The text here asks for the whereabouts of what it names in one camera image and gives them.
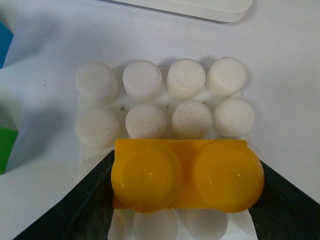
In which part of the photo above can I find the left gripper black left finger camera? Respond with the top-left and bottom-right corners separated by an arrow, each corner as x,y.
16,151 -> 115,240

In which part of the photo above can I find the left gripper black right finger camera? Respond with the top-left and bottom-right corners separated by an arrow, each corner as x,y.
249,162 -> 320,240

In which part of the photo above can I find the yellow two-stud block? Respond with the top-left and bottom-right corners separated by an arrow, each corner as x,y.
111,139 -> 265,213

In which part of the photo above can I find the green two-stud block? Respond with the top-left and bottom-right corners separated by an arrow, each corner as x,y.
0,127 -> 19,175

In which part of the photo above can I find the blue three-stud block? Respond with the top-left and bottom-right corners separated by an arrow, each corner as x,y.
0,22 -> 14,69

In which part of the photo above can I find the white studded base plate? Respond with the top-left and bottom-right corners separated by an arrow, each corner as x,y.
75,57 -> 257,240

